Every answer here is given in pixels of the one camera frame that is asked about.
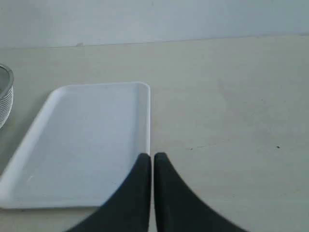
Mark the white rectangular plastic tray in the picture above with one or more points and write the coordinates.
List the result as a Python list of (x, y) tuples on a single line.
[(80, 147)]

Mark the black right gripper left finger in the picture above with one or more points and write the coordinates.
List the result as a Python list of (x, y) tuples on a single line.
[(128, 209)]

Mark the steel mesh colander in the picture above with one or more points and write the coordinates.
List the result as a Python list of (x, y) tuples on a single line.
[(6, 93)]

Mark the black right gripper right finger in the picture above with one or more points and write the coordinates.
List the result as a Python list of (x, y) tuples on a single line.
[(178, 209)]

